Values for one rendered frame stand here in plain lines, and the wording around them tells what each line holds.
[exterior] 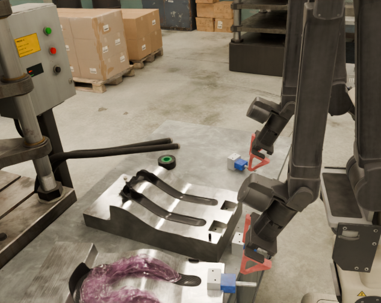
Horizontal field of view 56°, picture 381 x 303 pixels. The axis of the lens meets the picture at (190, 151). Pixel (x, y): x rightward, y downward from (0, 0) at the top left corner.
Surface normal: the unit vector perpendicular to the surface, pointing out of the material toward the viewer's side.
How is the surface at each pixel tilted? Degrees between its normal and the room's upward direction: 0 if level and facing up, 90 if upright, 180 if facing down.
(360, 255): 90
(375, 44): 91
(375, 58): 91
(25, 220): 0
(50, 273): 0
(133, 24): 90
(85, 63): 99
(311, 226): 0
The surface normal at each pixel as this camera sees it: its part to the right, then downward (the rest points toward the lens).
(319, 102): -0.12, 0.51
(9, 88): 0.48, 0.42
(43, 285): -0.06, -0.86
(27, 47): 0.91, 0.16
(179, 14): -0.47, 0.47
